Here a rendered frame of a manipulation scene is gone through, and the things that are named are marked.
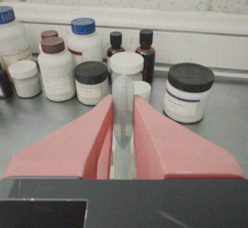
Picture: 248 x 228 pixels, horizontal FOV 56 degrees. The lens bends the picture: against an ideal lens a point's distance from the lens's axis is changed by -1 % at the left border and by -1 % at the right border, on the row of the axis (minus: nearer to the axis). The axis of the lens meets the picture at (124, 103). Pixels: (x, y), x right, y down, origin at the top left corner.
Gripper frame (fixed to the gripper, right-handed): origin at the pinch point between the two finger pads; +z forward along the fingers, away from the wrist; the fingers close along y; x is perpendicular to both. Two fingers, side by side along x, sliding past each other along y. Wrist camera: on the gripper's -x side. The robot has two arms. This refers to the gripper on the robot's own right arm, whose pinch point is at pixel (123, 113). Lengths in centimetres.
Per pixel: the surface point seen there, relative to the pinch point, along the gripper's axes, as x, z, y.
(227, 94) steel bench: 15.7, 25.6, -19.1
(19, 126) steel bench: 15.8, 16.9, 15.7
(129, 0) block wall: 2.7, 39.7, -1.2
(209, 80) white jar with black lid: 8.7, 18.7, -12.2
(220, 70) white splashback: 14.5, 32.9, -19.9
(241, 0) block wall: 1.7, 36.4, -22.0
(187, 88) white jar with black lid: 9.5, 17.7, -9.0
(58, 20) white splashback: 6.0, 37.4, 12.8
